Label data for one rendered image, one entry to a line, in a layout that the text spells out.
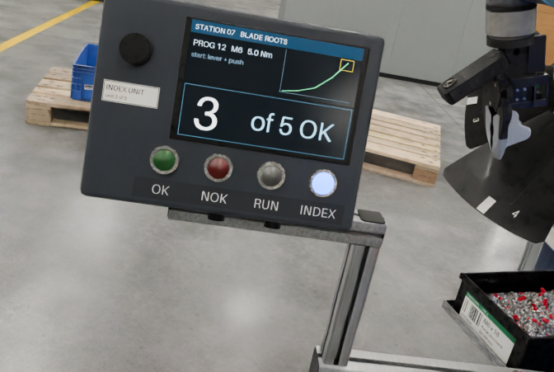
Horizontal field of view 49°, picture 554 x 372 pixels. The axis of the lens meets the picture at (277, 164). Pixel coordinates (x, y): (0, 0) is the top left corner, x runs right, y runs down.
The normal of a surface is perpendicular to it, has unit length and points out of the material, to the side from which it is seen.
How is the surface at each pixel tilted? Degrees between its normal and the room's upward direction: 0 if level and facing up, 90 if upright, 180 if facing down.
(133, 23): 75
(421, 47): 90
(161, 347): 0
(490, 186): 50
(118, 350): 0
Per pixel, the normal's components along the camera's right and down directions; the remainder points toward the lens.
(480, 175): -0.44, -0.47
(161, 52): 0.10, 0.13
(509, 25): -0.42, 0.41
